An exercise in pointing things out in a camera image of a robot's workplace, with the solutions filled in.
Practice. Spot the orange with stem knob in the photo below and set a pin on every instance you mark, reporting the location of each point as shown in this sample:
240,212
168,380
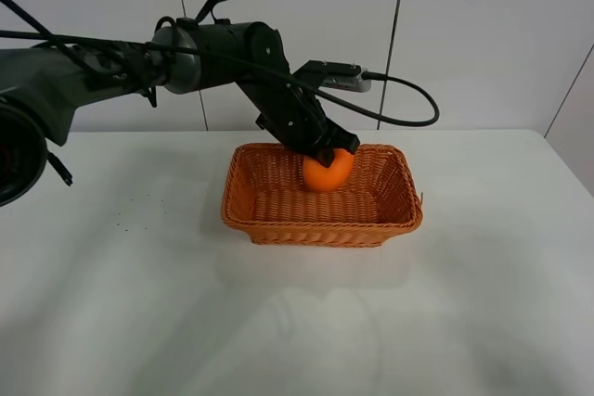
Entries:
326,179

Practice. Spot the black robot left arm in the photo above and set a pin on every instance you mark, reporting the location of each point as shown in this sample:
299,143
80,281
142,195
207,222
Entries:
43,86

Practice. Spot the orange wicker basket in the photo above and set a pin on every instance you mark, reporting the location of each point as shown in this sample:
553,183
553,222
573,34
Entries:
265,197

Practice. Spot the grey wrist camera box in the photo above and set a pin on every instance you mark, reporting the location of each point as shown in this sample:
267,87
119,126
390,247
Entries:
333,75

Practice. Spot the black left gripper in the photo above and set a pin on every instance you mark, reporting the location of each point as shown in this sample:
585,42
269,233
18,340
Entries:
288,114

